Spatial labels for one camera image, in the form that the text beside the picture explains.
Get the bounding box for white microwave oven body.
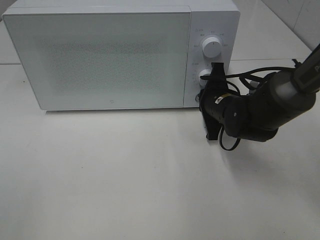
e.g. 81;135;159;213
2;0;240;110

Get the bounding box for upper white power knob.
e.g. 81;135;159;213
201;36;222;58

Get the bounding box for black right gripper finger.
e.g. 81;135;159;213
201;62;226;82

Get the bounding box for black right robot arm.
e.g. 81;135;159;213
198;46;320;147

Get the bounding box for round white door button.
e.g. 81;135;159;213
195;93;200;103

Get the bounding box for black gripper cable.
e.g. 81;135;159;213
199;58;301;151

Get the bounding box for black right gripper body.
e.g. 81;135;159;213
199;79;237;141

